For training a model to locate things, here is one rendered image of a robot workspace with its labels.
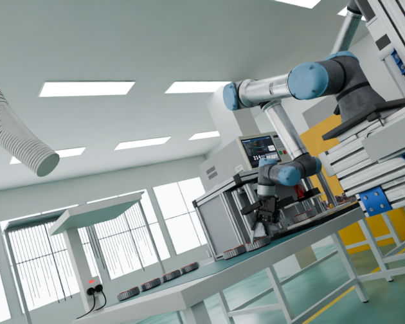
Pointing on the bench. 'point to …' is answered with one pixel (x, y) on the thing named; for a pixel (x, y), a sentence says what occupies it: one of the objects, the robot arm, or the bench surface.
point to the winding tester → (236, 159)
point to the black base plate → (316, 221)
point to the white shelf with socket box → (89, 288)
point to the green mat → (212, 267)
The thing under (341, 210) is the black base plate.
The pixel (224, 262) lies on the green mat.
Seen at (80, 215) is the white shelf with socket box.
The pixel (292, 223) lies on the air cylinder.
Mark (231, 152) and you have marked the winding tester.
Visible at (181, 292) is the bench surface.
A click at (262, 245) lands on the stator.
